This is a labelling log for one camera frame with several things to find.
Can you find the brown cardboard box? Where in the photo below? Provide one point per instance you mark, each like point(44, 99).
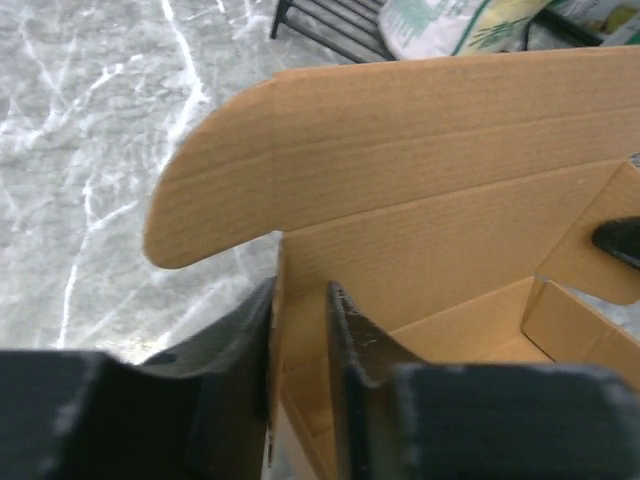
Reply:
point(453, 198)

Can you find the black wire basket rack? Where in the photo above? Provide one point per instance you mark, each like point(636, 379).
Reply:
point(350, 29)

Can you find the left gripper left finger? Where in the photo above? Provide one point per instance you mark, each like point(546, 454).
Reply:
point(198, 410)

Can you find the wrapped toilet paper roll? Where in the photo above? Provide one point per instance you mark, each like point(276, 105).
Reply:
point(421, 29)

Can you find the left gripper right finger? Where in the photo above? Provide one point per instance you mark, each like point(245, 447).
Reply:
point(397, 416)

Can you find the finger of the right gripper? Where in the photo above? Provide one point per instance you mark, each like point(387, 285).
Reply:
point(620, 238)

